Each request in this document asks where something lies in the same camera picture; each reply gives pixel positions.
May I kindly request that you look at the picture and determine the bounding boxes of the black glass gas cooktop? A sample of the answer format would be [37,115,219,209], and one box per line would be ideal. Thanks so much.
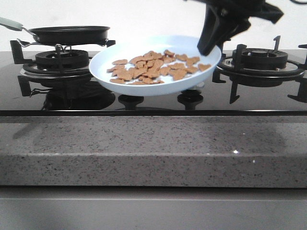
[0,52,307,116]

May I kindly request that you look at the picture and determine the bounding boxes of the black frying pan green handle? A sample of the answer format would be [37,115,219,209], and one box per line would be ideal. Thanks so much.
[0,17,110,46]

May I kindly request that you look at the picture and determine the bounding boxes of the brown meat pieces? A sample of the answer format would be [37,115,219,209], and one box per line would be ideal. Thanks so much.
[106,49,211,85]

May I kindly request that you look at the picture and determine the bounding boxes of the silver wire pan reducer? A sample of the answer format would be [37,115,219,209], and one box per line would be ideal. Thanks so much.
[16,38,116,50]

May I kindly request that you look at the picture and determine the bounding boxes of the black round gas burner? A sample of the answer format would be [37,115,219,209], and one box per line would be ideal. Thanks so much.
[35,49,89,70]
[240,48,288,70]

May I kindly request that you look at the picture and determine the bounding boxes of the black pan support grate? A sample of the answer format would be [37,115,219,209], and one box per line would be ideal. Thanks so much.
[212,35,307,104]
[10,39,116,79]

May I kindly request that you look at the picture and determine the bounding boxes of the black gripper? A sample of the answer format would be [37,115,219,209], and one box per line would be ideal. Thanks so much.
[197,0,284,56]

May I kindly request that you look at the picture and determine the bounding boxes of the silver stove knob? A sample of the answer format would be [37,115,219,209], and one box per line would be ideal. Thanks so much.
[190,82,205,91]

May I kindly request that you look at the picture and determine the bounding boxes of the grey cabinet front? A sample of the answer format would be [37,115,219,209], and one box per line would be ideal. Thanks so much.
[0,187,307,230]

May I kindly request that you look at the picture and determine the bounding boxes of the light blue plate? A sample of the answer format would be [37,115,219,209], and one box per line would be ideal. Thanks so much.
[89,35,221,96]

